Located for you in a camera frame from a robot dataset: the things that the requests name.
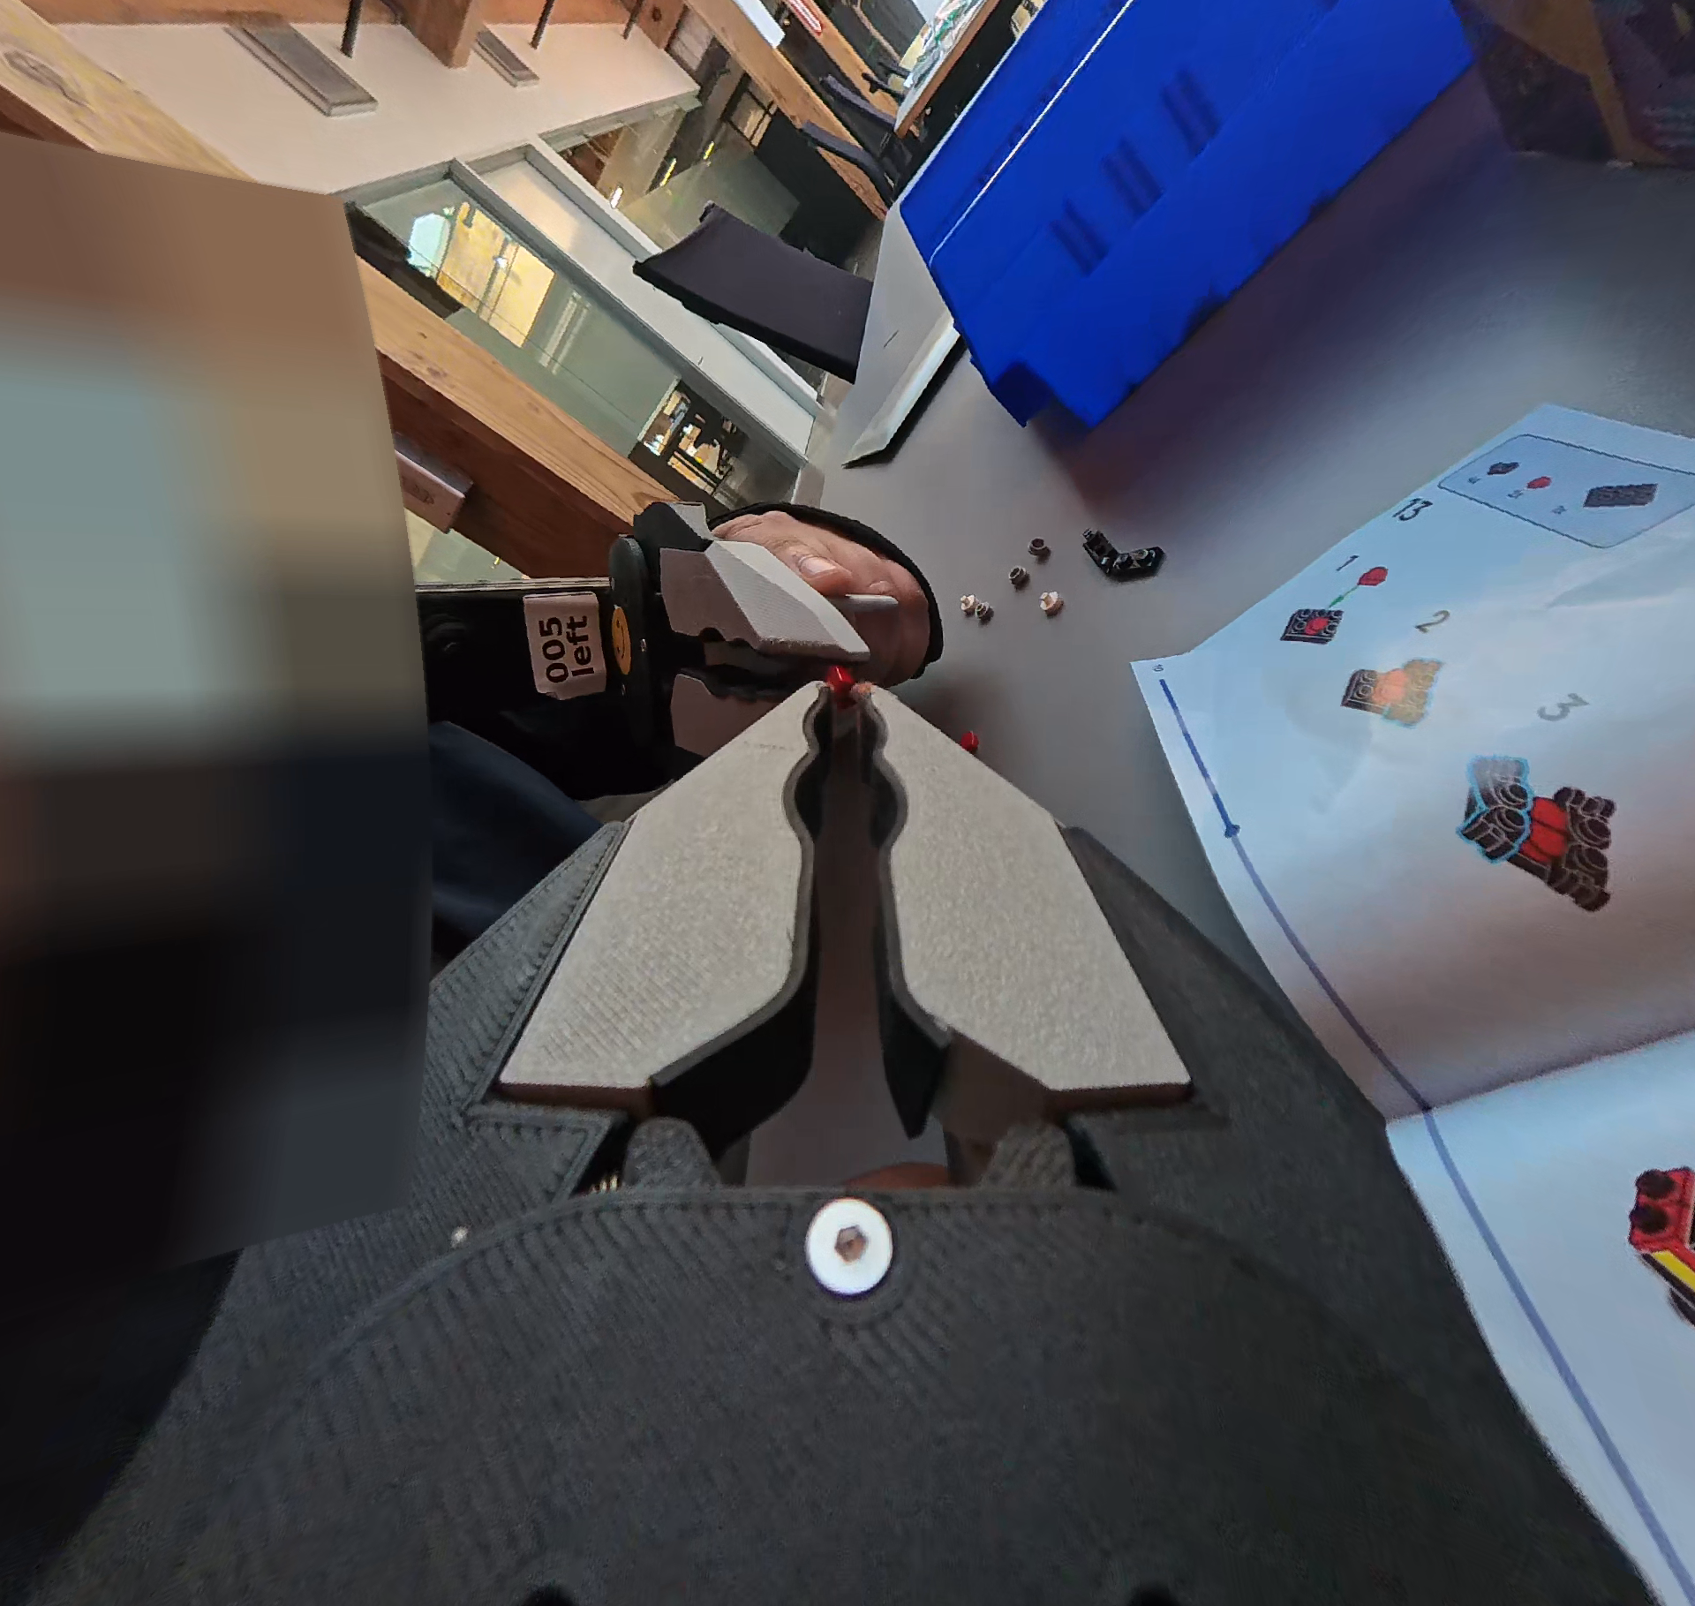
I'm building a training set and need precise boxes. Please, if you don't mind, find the blue plastic bin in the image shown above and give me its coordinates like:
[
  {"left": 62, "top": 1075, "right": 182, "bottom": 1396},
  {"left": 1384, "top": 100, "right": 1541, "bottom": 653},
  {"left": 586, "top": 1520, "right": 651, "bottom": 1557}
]
[{"left": 898, "top": 0, "right": 1480, "bottom": 431}]

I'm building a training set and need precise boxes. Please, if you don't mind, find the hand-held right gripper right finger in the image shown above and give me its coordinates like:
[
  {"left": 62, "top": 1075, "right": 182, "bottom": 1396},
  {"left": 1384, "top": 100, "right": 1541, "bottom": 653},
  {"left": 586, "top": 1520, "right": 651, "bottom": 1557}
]
[{"left": 845, "top": 682, "right": 1196, "bottom": 1147}]

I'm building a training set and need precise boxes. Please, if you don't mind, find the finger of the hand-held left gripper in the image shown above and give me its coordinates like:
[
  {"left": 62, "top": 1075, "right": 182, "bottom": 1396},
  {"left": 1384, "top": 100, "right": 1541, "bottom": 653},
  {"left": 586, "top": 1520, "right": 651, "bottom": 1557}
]
[
  {"left": 668, "top": 669, "right": 798, "bottom": 763},
  {"left": 658, "top": 537, "right": 872, "bottom": 663}
]

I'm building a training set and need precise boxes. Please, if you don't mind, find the lego instruction booklet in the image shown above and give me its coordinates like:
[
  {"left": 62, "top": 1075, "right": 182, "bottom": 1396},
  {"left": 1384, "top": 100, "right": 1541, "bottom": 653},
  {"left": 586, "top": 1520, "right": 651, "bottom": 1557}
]
[{"left": 1131, "top": 404, "right": 1695, "bottom": 1606}]

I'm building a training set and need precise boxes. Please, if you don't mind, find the person's navy jacket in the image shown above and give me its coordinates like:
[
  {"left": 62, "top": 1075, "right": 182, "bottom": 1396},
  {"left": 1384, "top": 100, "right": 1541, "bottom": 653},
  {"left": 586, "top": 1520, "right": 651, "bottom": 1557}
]
[{"left": 429, "top": 720, "right": 639, "bottom": 973}]

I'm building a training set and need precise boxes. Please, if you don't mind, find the purple lego box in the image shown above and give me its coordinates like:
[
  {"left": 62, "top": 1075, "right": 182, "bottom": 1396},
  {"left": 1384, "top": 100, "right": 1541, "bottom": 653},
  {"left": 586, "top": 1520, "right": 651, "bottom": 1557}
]
[{"left": 1422, "top": 0, "right": 1695, "bottom": 167}]

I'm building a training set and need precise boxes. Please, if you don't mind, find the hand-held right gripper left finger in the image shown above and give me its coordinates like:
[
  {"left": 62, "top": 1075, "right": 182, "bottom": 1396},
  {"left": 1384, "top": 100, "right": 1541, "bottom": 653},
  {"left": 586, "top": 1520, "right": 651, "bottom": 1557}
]
[{"left": 494, "top": 682, "right": 817, "bottom": 1094}]

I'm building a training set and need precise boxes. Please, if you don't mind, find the person's left hand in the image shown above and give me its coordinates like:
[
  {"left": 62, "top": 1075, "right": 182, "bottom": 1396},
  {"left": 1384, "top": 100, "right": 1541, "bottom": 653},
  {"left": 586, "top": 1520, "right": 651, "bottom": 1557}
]
[{"left": 707, "top": 506, "right": 931, "bottom": 690}]

